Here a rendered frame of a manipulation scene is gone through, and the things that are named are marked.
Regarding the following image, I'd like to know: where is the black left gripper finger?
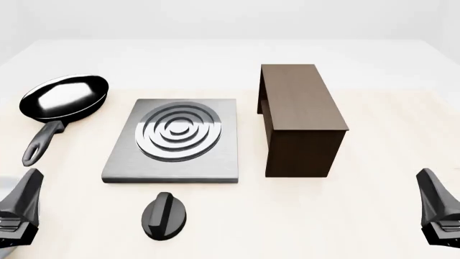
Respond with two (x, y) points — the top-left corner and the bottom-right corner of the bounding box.
(0, 168), (45, 226)

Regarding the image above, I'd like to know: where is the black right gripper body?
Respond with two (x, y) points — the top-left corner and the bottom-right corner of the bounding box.
(420, 215), (460, 247)

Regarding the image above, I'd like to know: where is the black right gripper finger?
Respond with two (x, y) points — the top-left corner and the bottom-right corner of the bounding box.
(415, 168), (460, 224)

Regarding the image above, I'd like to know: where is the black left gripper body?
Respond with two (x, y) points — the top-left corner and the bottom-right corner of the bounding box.
(0, 212), (40, 248)

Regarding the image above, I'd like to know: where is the round black stove knob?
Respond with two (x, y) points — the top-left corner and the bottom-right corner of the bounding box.
(141, 191), (188, 242)

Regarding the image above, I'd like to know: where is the flat grey stove plate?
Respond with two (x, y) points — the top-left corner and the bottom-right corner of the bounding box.
(101, 98), (240, 185)

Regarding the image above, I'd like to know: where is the black frying pan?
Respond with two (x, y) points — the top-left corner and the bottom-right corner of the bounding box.
(19, 73), (110, 168)

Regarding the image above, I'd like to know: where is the dark brown wooden cabinet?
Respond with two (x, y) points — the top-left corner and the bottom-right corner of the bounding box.
(256, 63), (350, 178)

